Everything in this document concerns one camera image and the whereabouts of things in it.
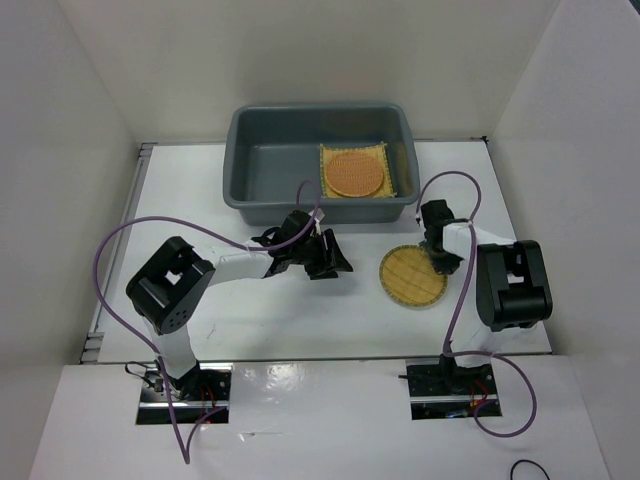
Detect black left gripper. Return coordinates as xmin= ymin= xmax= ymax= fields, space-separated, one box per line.
xmin=290 ymin=228 xmax=353 ymax=280

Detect square woven bamboo tray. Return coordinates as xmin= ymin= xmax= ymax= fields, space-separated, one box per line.
xmin=319 ymin=142 xmax=396 ymax=199

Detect round yellow bamboo plate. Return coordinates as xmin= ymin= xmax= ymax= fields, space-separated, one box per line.
xmin=378 ymin=245 xmax=448 ymax=308

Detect round orange woven plate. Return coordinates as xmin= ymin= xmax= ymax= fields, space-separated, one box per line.
xmin=325 ymin=152 xmax=384 ymax=198

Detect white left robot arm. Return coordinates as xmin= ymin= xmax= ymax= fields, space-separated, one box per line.
xmin=126 ymin=210 xmax=353 ymax=400

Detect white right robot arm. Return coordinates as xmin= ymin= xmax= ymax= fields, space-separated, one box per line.
xmin=418 ymin=199 xmax=553 ymax=393

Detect grey plastic bin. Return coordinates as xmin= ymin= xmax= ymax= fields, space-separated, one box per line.
xmin=222 ymin=102 xmax=420 ymax=226

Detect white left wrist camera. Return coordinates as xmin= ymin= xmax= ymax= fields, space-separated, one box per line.
xmin=312 ymin=210 xmax=324 ymax=236

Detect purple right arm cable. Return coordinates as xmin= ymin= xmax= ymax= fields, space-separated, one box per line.
xmin=415 ymin=171 xmax=540 ymax=440

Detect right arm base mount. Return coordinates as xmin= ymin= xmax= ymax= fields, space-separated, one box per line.
xmin=398 ymin=357 xmax=502 ymax=421

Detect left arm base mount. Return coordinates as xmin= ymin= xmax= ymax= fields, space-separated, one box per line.
xmin=124 ymin=361 xmax=233 ymax=426

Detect thin black cable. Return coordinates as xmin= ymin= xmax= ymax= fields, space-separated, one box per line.
xmin=509 ymin=458 xmax=551 ymax=480

